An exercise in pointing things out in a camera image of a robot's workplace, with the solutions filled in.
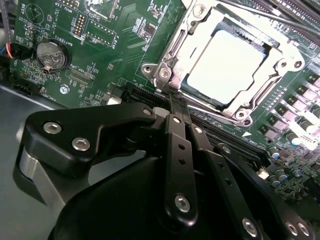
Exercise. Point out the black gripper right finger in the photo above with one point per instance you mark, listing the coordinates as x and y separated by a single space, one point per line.
225 190

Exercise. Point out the metal socket cover frame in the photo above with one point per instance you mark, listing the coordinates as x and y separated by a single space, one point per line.
198 40

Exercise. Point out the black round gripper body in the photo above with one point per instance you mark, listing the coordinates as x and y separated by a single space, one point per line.
112 212

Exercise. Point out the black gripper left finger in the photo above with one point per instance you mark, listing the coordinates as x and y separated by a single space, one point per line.
75 130

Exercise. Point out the thin metal locking lever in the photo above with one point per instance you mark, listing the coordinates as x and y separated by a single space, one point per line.
295 22
215 114

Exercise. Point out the silver topped CPU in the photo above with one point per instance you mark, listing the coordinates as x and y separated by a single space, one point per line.
225 67

